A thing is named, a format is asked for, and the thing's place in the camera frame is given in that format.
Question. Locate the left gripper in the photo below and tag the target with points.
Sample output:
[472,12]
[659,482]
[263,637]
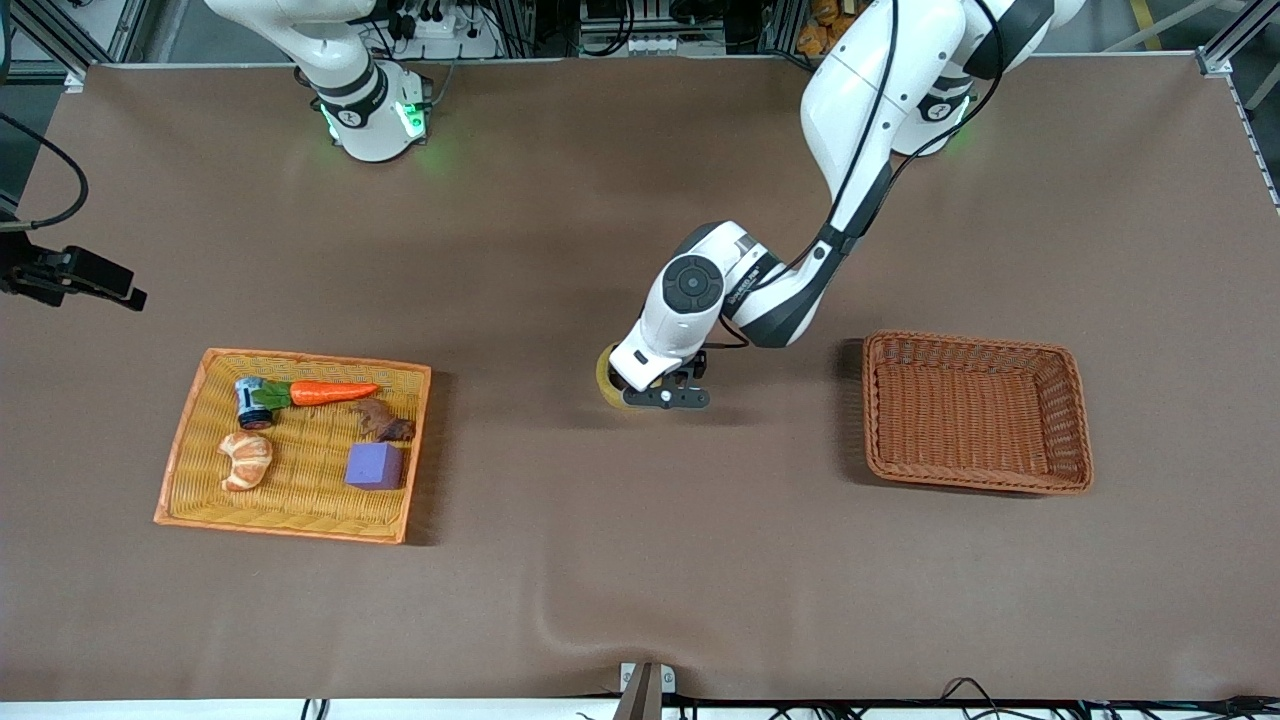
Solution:
[699,365]

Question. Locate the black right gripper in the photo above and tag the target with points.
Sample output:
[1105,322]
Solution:
[38,270]

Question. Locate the yellow tape roll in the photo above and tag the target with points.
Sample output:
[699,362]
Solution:
[603,378]

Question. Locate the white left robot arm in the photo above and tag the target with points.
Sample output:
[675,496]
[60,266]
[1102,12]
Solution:
[860,90]

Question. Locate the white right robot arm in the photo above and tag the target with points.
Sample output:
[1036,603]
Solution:
[365,120]

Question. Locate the brown table mat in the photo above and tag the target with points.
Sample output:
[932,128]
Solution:
[640,550]

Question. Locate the small blue white can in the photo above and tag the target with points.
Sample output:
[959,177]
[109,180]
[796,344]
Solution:
[250,402]

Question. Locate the toy croissant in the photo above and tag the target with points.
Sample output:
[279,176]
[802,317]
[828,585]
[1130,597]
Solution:
[245,462]

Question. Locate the brown wicker basket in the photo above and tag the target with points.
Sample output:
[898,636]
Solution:
[950,420]

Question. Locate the orange toy carrot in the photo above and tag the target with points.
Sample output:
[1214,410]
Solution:
[330,392]

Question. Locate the brown toy figure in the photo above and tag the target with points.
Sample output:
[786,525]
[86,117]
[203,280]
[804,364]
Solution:
[382,426]

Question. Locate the purple cube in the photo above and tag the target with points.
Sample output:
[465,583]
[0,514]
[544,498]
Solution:
[374,467]

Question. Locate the yellow wicker tray orange rim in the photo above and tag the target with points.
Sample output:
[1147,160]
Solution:
[300,510]

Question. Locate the white empty power strip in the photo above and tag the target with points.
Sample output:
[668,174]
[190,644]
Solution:
[675,46]

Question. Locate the bag of orange items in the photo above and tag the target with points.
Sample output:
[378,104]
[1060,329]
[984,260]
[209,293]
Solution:
[812,35]

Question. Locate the white power strip with plugs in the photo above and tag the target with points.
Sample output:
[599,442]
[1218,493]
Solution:
[450,40]

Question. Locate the aluminium frame post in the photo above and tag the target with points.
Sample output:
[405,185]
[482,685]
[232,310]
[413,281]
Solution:
[1215,60]
[70,45]

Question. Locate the metal table edge bracket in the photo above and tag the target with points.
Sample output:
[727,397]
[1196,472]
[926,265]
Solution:
[646,690]

